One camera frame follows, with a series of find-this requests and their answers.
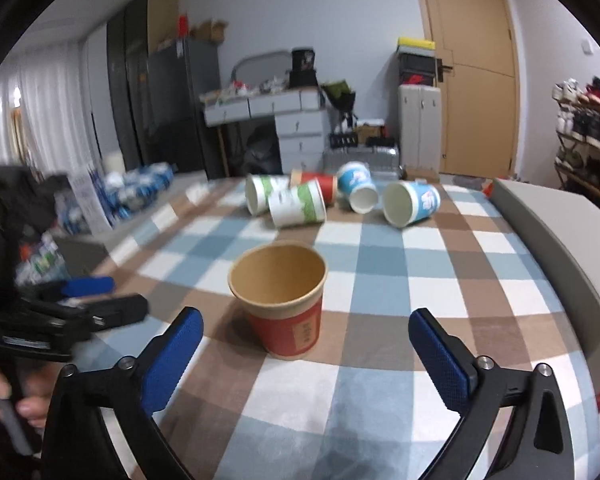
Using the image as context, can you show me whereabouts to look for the green black bouquet wrap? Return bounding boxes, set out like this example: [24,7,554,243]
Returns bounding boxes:
[321,79,357,129]

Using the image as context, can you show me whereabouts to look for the cardboard boxes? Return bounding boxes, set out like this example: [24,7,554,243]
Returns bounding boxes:
[189,18,229,44]

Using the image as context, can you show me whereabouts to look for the white curtain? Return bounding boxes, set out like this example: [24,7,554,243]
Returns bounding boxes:
[0,25,112,182]

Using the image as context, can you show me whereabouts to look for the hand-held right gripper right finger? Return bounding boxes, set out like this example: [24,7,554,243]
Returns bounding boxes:
[408,307,577,480]

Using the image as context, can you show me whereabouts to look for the white blue printed box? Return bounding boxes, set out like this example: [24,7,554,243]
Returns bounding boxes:
[67,164,114,234]

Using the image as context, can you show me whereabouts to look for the black box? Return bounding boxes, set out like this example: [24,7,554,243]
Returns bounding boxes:
[288,47,319,89]

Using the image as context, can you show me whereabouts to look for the blue white paper cup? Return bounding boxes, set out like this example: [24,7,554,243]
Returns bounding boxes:
[336,160,380,215]
[382,179,442,230]

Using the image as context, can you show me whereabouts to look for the arched mirror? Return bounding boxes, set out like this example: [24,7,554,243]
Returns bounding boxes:
[229,49,294,89]

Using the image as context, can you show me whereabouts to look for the pack of water bottles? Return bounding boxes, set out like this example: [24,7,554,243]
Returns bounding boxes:
[102,161,175,222]

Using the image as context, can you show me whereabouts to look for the wooden door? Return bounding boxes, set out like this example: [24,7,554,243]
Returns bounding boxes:
[410,0,522,179]

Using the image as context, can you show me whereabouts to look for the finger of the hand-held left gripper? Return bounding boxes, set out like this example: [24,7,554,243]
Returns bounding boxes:
[86,293,149,331]
[36,275,116,302]

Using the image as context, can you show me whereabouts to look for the checked blanket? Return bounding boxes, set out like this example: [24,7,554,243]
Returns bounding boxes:
[72,174,600,480]

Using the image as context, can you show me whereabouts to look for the green white paper cup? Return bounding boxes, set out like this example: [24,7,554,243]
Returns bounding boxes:
[268,179,328,230]
[244,173,292,217]

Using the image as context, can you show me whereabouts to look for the black door handle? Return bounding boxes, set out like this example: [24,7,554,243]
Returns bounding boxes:
[435,57,455,87]

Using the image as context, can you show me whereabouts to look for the black refrigerator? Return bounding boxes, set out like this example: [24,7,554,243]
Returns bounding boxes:
[147,37,222,177]

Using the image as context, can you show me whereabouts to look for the black bag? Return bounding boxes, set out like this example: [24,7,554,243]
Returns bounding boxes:
[244,127,284,177]

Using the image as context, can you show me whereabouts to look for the grey small cabinet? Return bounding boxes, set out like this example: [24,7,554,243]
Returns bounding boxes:
[397,83,442,174]

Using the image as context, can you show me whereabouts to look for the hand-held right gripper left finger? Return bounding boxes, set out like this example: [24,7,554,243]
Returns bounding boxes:
[41,306,204,480]

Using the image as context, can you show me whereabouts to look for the person's left hand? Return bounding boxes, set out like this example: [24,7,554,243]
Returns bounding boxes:
[0,359,52,429]

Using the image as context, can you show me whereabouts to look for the black jacket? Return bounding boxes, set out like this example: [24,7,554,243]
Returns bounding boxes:
[0,164,72,282]

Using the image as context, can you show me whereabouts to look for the shoe rack with shoes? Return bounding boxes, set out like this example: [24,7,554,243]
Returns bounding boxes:
[551,77,600,207]

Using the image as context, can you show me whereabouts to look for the black boxes with yellow lid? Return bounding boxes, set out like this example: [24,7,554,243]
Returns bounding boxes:
[395,36,437,87]

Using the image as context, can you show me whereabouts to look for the dark wardrobe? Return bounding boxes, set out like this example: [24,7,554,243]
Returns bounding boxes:
[105,0,154,171]

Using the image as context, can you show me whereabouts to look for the white desk with drawers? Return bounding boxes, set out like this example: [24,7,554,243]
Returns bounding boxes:
[203,87,331,175]

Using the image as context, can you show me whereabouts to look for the red brown paper cup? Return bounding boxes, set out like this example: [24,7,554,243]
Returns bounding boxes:
[290,170,339,206]
[228,242,329,361]

